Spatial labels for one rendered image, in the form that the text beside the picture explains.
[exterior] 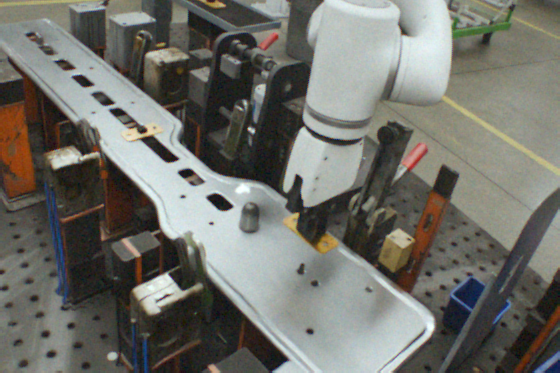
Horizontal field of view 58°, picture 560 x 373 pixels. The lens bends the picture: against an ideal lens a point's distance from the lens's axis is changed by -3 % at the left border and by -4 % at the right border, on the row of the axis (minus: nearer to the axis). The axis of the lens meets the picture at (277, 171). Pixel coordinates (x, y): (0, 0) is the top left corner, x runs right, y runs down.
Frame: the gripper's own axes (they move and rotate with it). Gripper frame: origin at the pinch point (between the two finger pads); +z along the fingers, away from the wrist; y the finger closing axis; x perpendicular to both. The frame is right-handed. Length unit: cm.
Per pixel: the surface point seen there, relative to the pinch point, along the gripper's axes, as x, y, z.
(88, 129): -39.0, 14.7, 1.1
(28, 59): -91, 6, 10
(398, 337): 17.2, -2.5, 10.4
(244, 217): -12.4, 1.4, 7.6
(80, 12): -102, -13, 5
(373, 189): -0.4, -14.5, 0.6
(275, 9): -315, -299, 105
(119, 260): -18.9, 20.3, 12.2
